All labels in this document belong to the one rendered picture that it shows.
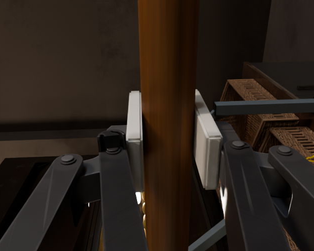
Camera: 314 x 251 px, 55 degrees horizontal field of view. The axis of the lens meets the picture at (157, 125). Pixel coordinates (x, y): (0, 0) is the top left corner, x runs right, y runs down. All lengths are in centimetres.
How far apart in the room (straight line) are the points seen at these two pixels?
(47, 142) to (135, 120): 317
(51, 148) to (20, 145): 31
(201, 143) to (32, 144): 324
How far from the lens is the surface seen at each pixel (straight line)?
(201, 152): 15
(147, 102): 16
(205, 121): 15
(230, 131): 16
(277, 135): 119
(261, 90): 164
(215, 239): 77
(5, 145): 348
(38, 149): 339
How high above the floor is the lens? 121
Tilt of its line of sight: 2 degrees down
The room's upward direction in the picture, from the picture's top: 92 degrees counter-clockwise
